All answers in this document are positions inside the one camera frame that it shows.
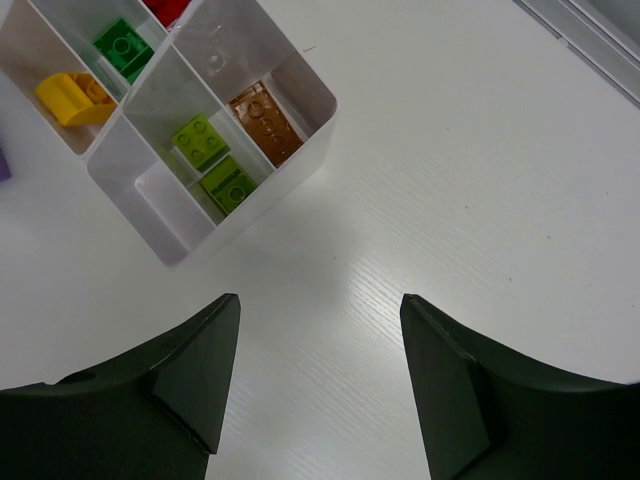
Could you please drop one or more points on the red rectangular lego brick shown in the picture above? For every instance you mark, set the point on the red rectangular lego brick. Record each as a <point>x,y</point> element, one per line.
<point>167,11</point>

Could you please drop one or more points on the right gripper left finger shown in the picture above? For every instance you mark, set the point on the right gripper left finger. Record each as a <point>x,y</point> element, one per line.
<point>153,412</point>

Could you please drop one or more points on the dark green square lego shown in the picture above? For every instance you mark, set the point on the dark green square lego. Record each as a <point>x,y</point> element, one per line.
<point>125,49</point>

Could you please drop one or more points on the yellow lego brick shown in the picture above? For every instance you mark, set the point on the yellow lego brick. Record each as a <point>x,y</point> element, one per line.
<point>75,99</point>

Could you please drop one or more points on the lime green square lego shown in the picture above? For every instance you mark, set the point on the lime green square lego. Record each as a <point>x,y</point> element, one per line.
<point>200,143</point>
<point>228,184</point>

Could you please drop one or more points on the purple arch lego with red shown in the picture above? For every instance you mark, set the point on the purple arch lego with red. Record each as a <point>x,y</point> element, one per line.
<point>5,171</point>

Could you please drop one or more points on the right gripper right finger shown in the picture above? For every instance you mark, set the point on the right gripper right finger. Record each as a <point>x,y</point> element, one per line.
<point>487,411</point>

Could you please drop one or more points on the white six-compartment container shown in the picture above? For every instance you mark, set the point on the white six-compartment container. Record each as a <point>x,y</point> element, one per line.
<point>192,117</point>

